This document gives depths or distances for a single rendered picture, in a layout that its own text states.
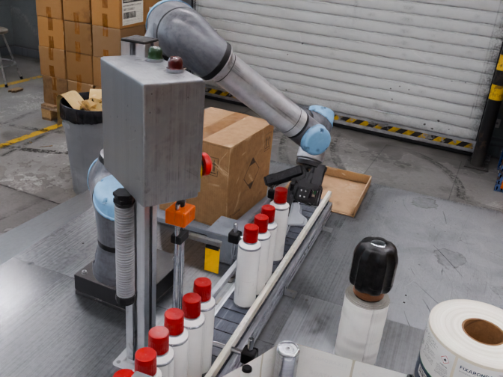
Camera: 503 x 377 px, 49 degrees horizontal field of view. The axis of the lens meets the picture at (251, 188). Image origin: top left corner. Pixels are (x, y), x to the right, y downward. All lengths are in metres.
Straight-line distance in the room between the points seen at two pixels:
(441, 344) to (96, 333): 0.73
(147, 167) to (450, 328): 0.65
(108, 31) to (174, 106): 3.89
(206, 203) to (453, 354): 0.87
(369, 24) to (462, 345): 4.38
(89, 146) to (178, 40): 2.43
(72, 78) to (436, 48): 3.16
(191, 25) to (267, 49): 4.45
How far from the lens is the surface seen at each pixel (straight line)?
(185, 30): 1.18
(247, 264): 1.23
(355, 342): 1.10
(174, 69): 0.82
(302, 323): 1.28
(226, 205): 1.61
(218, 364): 1.10
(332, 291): 1.49
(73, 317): 1.36
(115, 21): 4.62
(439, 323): 1.13
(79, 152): 3.61
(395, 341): 1.29
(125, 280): 0.95
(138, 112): 0.78
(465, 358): 1.07
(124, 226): 0.89
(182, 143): 0.81
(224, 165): 1.57
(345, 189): 2.06
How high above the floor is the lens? 1.67
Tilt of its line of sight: 25 degrees down
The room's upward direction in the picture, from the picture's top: 5 degrees clockwise
